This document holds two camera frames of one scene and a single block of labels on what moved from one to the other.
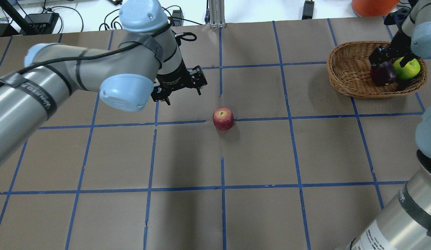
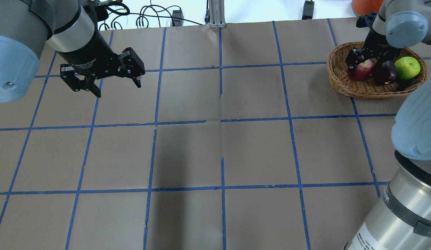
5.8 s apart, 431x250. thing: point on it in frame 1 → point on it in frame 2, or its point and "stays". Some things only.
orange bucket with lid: [374, 8] stays
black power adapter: [308, 10] stays
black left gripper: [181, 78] → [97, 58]
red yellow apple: [223, 118] → [363, 71]
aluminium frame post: [216, 14] stays
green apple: [408, 71] stays
